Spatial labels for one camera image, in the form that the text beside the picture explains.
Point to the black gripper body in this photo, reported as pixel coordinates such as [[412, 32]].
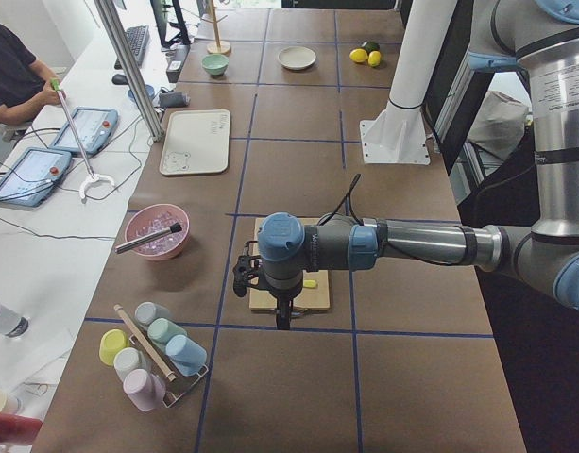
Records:
[[282, 295]]

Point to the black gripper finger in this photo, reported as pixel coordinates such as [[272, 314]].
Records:
[[279, 323], [286, 323]]

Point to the cream round plate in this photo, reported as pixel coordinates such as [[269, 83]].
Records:
[[296, 58]]

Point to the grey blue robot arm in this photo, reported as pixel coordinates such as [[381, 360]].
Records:
[[541, 37]]

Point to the cream bear tray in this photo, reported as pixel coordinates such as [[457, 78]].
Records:
[[197, 142]]

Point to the wooden cutting board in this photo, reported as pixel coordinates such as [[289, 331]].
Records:
[[308, 301]]

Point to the blue cup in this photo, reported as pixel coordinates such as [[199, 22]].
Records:
[[187, 355]]

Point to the green cup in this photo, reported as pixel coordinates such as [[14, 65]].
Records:
[[162, 330]]

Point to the steel muddler black tip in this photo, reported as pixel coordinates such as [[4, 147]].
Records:
[[149, 239]]

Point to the grey cup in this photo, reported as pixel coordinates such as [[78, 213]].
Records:
[[147, 312]]

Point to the pink cup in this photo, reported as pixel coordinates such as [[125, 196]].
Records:
[[144, 389]]

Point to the pink bowl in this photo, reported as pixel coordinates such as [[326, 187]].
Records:
[[171, 219]]

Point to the white cup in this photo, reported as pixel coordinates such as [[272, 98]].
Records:
[[129, 359]]

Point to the yellow cup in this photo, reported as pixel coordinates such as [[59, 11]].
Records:
[[111, 343]]

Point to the white pillar with base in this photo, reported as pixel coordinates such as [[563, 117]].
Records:
[[397, 135]]

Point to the reacher grabber tool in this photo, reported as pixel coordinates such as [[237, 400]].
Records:
[[92, 178]]

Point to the grey folded cloth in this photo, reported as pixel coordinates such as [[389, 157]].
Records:
[[173, 100]]

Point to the green bowl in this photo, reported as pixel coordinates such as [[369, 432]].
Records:
[[215, 64]]

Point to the yellow lemon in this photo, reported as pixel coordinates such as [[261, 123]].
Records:
[[358, 55], [374, 58]]

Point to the teach pendant tablet far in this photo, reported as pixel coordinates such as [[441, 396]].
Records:
[[94, 127]]

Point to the teach pendant tablet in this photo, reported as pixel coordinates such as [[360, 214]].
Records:
[[33, 177], [94, 127]]

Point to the wooden mug tree stand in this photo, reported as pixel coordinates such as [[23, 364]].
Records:
[[217, 46]]

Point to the green lime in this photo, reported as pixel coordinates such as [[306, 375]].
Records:
[[370, 46]]

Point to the computer mouse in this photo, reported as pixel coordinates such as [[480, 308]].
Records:
[[119, 79]]

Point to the teach pendant tablet near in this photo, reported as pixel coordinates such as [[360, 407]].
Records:
[[33, 177]]

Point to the paper cup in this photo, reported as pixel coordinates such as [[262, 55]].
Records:
[[9, 403]]

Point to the red bottle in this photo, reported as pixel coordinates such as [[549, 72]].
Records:
[[18, 430]]

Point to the black keyboard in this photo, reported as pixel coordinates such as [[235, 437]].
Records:
[[138, 38]]

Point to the person in black shirt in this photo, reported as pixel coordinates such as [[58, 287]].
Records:
[[25, 81]]

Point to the aluminium frame post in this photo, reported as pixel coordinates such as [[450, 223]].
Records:
[[114, 28]]

